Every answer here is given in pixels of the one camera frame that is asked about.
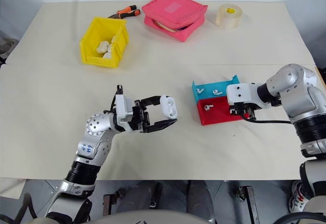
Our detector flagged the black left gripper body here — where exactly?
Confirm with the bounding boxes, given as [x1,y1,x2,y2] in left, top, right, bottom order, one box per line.
[126,98,151,133]

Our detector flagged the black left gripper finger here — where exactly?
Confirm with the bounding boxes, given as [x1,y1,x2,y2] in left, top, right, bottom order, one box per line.
[139,95,164,108]
[143,118,179,134]

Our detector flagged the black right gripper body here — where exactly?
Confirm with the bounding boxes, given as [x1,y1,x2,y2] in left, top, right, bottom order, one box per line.
[238,102,258,121]

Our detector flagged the yellow plastic bin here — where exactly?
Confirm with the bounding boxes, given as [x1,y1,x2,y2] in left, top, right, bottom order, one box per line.
[79,17,131,68]

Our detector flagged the red cloth pad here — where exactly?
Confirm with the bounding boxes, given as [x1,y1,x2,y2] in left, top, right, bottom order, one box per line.
[197,96,252,126]

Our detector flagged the blue plastic tray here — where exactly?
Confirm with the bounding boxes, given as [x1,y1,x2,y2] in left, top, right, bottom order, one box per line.
[191,74,241,103]

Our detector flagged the clear tape roll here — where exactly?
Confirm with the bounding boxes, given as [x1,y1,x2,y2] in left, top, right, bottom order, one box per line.
[215,3,243,31]

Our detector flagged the orange black pliers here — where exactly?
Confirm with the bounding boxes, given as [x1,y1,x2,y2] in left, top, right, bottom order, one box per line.
[106,4,142,20]

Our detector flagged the pink fabric pouch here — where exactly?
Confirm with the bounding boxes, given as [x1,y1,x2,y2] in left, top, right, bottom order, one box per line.
[141,0,208,43]

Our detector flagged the white red sneaker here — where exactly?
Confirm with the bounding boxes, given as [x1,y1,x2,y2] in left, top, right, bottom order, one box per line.
[288,180,311,214]

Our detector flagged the grey round object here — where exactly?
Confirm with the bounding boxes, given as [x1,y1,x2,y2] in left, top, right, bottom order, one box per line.
[0,37,16,65]

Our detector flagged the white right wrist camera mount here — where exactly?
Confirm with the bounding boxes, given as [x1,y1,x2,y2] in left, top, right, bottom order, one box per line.
[226,82,263,108]

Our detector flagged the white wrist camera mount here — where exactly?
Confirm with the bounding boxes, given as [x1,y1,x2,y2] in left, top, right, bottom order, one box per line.
[226,82,263,108]
[114,93,135,123]

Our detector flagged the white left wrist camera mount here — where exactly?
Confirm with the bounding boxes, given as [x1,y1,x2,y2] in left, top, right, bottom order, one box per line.
[114,93,135,123]

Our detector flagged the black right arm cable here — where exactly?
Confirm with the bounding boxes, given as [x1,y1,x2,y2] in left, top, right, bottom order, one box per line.
[238,102,294,125]

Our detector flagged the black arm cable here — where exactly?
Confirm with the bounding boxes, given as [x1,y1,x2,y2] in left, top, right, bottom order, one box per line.
[238,102,294,125]
[102,85,124,115]

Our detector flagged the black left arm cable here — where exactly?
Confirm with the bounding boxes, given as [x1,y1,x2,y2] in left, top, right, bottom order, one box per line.
[102,85,124,115]

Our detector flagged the dark metal table frame bar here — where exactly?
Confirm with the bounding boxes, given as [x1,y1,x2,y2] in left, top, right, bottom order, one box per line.
[238,185,261,224]
[102,194,116,221]

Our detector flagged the black curved strap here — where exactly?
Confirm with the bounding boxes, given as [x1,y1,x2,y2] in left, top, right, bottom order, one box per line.
[21,192,39,220]

